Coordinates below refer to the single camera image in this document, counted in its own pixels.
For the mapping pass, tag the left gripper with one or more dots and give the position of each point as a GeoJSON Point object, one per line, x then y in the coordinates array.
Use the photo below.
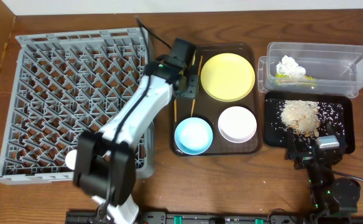
{"type": "Point", "coordinates": [191, 86]}

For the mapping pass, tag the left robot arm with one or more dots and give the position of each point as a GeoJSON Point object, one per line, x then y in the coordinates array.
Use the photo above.
{"type": "Point", "coordinates": [103, 163]}

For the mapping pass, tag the clear plastic waste bin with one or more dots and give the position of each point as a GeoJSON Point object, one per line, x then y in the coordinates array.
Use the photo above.
{"type": "Point", "coordinates": [337, 68]}

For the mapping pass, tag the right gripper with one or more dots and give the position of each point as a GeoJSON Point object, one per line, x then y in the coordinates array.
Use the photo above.
{"type": "Point", "coordinates": [307, 155]}

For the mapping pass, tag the white napkin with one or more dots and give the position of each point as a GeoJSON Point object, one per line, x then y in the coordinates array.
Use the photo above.
{"type": "Point", "coordinates": [289, 66]}

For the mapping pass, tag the dark brown serving tray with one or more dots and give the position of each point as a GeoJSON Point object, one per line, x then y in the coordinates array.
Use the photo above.
{"type": "Point", "coordinates": [209, 109]}

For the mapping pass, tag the black food waste tray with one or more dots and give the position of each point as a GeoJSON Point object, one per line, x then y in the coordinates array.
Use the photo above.
{"type": "Point", "coordinates": [333, 110]}

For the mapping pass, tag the white paper cup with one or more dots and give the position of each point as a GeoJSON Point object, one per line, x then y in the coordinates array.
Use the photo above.
{"type": "Point", "coordinates": [70, 159]}

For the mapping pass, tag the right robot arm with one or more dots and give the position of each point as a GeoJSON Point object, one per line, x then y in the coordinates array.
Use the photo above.
{"type": "Point", "coordinates": [334, 198]}

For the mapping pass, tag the light blue bowl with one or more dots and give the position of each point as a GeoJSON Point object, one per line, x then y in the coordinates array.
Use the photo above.
{"type": "Point", "coordinates": [193, 136]}

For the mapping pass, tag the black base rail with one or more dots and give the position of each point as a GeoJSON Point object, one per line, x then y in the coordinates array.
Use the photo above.
{"type": "Point", "coordinates": [200, 217]}

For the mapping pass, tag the white bowl with food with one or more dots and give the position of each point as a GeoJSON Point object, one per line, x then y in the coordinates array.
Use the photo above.
{"type": "Point", "coordinates": [237, 124]}

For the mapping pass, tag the grey plastic dish rack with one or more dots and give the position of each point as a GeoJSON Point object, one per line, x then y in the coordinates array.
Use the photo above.
{"type": "Point", "coordinates": [66, 83]}

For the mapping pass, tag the yellow round plate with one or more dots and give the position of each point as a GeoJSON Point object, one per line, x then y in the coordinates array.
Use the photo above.
{"type": "Point", "coordinates": [227, 77]}

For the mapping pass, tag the wooden chopstick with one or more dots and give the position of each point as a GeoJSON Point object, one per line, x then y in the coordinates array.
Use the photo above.
{"type": "Point", "coordinates": [175, 110]}
{"type": "Point", "coordinates": [197, 86]}

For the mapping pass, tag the rice food scraps pile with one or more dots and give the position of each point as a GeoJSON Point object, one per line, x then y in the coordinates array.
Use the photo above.
{"type": "Point", "coordinates": [301, 117]}

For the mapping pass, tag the green orange snack wrapper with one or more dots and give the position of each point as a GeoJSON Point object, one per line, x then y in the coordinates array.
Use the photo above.
{"type": "Point", "coordinates": [284, 79]}

